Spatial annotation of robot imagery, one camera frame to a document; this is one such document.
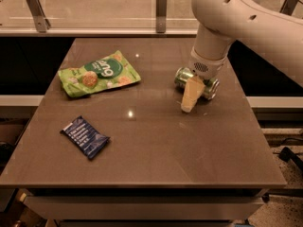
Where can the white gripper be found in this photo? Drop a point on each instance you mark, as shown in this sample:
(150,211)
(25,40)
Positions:
(206,67)

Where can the green soda can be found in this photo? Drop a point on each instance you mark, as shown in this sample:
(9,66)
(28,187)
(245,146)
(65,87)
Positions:
(209,87)

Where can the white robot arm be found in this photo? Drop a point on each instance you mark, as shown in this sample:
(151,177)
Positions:
(276,37)

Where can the green snack bag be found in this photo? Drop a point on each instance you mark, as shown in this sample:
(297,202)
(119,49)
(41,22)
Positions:
(113,71)

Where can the dark blue snack packet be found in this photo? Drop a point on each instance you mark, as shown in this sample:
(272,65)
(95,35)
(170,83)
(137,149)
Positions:
(83,135)

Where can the glass barrier panel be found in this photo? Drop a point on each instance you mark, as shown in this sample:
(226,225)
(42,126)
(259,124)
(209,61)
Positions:
(98,18)

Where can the middle metal rail bracket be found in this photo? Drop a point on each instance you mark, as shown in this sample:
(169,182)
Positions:
(161,16)

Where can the metal rail bracket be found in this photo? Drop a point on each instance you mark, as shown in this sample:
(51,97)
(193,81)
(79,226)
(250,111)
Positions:
(288,7)
(41,23)
(161,16)

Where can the right metal rail bracket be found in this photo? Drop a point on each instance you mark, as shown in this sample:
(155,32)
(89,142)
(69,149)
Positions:
(288,7)

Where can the left metal rail bracket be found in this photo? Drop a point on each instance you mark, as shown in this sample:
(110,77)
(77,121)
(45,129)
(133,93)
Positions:
(41,23)

